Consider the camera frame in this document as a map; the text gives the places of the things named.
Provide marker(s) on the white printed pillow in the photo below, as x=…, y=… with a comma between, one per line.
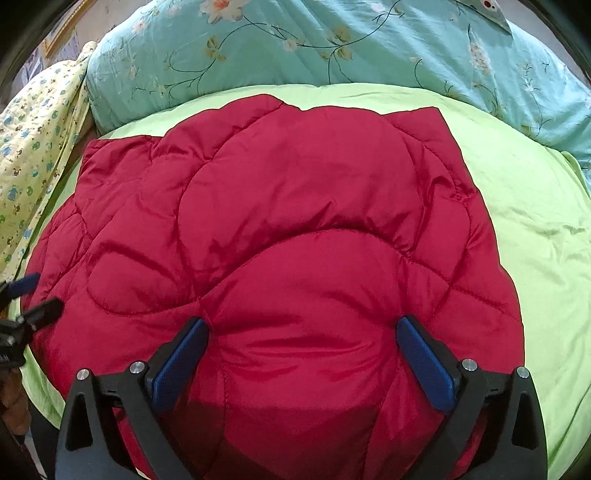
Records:
x=489, y=11

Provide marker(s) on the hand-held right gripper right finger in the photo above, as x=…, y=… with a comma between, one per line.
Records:
x=425, y=364

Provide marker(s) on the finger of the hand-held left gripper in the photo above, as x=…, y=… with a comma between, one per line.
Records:
x=44, y=313
x=23, y=285

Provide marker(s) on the light green bed sheet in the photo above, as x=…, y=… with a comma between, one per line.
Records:
x=531, y=230

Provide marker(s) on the yellow printed cloth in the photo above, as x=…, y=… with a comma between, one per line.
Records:
x=32, y=138

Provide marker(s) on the red quilted jacket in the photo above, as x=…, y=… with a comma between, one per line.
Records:
x=277, y=207

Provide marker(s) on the gold framed wall picture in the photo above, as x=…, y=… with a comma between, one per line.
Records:
x=61, y=28

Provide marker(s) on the person's left hand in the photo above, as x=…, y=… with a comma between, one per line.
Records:
x=14, y=406

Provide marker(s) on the teal floral quilt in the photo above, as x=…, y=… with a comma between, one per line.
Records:
x=323, y=37

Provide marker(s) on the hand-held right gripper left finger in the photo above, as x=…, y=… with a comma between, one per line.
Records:
x=178, y=369

